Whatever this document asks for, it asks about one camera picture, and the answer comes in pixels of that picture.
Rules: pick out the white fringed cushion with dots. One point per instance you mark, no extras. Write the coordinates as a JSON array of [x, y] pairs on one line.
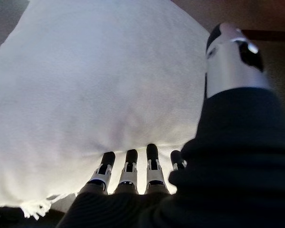
[[85, 83]]

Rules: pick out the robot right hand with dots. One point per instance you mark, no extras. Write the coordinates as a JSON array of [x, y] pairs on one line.
[[228, 166]]

